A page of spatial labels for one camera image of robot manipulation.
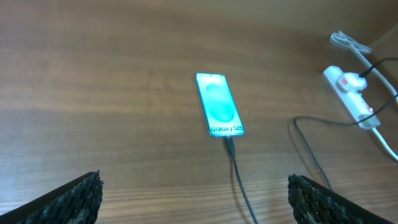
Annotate white power strip cord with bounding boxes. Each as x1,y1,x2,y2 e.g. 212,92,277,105
349,43,398,162

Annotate white power strip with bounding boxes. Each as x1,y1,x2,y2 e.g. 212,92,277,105
323,66,381,129

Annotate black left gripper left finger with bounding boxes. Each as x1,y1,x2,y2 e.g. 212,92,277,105
1,170,103,224

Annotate teal screen Galaxy smartphone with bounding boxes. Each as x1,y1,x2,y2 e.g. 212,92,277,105
196,73,245,138

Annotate white USB charger plug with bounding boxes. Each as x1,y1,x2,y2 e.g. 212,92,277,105
337,72,368,93

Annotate white cables at corner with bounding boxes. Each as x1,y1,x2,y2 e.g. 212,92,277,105
329,30,373,56

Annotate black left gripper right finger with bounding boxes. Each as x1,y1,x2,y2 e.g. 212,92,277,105
288,174,392,224

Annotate black USB charging cable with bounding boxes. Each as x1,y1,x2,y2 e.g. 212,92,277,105
225,57,398,224

